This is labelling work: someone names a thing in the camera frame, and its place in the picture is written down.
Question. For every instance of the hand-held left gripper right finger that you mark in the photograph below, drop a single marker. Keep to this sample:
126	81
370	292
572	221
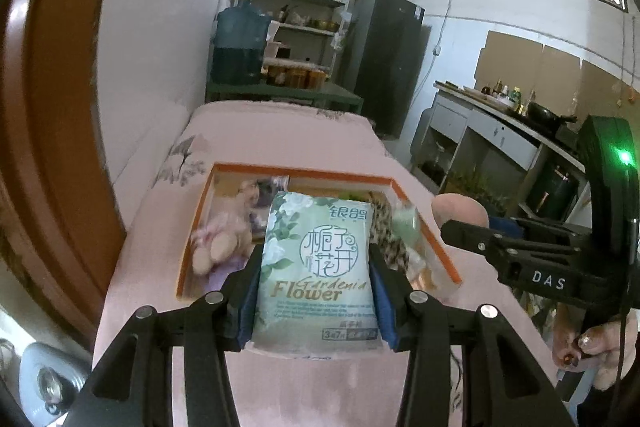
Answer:
384	309

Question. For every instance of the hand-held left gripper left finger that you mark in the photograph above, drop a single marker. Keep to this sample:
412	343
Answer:
247	309

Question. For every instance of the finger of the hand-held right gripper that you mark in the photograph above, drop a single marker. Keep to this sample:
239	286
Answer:
500	224
470	239

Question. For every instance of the shallow cardboard box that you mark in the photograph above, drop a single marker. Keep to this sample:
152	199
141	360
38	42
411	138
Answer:
440	257

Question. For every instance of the green sponge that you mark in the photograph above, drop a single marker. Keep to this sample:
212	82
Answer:
407	232

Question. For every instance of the leopard print slipper sock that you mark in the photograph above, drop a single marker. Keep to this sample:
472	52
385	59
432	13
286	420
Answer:
390	237

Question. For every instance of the white plush bear pink skirt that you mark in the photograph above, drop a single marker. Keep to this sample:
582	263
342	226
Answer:
225	234

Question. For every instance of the green floral tissue packet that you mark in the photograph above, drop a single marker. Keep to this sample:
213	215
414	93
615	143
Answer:
317	267

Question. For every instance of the cartoon printed soft pack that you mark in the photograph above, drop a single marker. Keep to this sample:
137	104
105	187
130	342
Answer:
267	199

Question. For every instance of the person's right hand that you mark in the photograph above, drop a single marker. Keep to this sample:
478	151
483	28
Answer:
600	342

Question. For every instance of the potted plant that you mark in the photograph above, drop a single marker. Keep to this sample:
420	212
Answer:
472	189

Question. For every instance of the dark green pot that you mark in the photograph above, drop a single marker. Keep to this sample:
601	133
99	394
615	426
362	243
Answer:
552	187

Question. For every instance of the white kitchen counter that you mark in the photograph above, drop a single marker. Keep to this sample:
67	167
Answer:
495	132

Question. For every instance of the black wok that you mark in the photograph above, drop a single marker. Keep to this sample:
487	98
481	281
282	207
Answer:
545	114

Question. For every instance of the row of condiment bottles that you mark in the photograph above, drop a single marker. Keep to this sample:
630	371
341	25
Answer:
507	97

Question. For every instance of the pink printed bed sheet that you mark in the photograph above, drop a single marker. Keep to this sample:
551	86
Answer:
280	137

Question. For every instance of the dark grey refrigerator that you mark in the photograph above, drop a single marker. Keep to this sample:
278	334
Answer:
385	62

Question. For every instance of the grey electric fan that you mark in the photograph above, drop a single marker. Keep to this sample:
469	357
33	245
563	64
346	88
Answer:
50	382

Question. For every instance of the green low table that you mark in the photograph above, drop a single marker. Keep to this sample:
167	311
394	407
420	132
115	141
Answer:
285	94

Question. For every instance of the blue water jug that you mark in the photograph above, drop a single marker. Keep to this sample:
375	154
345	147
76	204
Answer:
240	42

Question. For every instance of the cardboard wall panels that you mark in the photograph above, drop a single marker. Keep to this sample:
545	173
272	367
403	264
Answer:
550	67

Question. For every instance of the brown wooden door frame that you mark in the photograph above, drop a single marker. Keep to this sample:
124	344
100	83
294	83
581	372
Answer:
55	107

